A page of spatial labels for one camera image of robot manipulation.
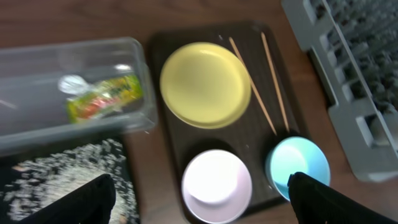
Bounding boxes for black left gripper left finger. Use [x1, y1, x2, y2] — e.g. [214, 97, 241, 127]
[19, 174, 116, 224]

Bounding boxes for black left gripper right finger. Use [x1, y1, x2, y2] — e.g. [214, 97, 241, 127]
[287, 172, 397, 224]

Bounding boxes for blue bowl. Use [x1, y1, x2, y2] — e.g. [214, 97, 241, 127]
[264, 136, 331, 200]

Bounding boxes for green snack wrapper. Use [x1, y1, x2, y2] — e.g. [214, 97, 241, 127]
[67, 75, 143, 123]

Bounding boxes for yellow plate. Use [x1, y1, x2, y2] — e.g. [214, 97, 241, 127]
[159, 42, 251, 129]

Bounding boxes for wooden chopstick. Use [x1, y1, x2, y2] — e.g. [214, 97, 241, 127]
[228, 37, 277, 135]
[261, 32, 290, 132]

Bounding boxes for grey dishwasher rack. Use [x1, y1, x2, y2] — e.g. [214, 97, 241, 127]
[282, 0, 397, 182]

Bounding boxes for black plastic tray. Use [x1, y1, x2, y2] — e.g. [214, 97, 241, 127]
[0, 136, 141, 224]

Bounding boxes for dark brown serving tray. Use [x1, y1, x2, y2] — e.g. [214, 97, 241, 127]
[147, 21, 309, 215]

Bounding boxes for clear plastic bin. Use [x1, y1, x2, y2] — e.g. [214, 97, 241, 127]
[1, 37, 157, 154]

